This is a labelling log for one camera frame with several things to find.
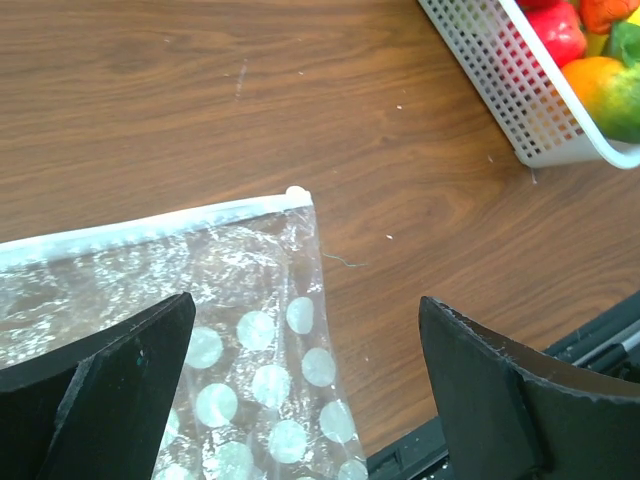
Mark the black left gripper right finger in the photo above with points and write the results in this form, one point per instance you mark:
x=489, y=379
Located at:
x=505, y=395

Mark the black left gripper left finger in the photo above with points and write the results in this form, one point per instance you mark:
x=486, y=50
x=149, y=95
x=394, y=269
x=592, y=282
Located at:
x=97, y=407

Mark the clear polka-dot zip bag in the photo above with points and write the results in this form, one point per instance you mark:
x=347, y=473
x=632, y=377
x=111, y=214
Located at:
x=259, y=395

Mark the red bell pepper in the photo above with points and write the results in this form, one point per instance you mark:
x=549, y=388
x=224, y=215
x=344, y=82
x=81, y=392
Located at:
x=558, y=26

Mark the orange carrot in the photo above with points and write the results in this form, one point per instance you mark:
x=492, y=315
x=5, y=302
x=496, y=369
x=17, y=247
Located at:
x=598, y=16

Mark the orange-green mango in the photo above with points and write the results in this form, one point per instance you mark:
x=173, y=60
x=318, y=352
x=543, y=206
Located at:
x=609, y=92

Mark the white perforated plastic basket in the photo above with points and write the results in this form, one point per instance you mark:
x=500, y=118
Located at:
x=522, y=86

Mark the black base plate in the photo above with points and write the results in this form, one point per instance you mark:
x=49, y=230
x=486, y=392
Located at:
x=590, y=345

